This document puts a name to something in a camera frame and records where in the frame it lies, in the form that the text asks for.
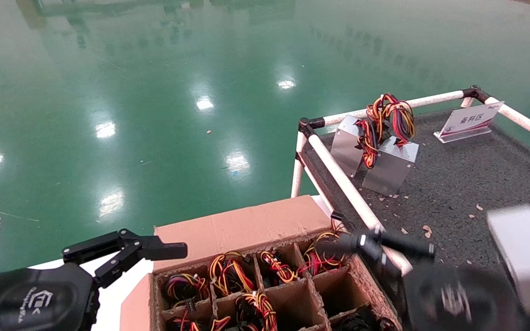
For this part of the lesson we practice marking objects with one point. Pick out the clear acrylic sign holder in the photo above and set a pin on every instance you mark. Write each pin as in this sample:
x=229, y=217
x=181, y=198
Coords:
x=469, y=120

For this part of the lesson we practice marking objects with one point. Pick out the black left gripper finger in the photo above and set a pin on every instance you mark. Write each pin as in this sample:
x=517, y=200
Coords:
x=107, y=243
x=117, y=266

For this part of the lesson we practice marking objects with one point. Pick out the brown cardboard divider box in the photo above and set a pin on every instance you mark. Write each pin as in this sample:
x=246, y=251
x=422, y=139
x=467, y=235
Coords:
x=242, y=227

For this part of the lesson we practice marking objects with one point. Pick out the black pipe corner connector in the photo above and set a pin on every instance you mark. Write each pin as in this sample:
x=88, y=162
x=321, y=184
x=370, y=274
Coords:
x=308, y=125
x=475, y=93

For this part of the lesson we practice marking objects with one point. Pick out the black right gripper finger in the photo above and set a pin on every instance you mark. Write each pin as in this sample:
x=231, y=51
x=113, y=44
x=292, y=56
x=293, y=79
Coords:
x=403, y=244
x=377, y=259

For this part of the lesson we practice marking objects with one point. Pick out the thin white brace pipe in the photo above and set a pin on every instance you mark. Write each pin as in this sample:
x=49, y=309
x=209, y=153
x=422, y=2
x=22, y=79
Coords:
x=313, y=183

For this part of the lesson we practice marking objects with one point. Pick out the dark power supply unit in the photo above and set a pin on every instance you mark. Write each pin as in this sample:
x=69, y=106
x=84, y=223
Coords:
x=356, y=323

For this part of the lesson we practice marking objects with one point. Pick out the white frame leg pipe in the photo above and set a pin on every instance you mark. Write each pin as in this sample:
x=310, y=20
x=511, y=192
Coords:
x=298, y=174

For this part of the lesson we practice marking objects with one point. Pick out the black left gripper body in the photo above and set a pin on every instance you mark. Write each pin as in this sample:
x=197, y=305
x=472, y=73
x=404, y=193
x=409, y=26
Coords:
x=30, y=303

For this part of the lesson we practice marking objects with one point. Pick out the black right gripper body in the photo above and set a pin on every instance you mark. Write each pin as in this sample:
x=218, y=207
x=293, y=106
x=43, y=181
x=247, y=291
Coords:
x=458, y=299

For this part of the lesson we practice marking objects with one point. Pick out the short white frame pipe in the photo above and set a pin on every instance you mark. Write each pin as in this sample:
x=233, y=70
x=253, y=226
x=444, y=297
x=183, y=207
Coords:
x=467, y=102

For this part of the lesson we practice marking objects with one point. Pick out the long white frame pipe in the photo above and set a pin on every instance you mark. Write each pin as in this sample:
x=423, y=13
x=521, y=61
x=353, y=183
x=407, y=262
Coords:
x=343, y=181

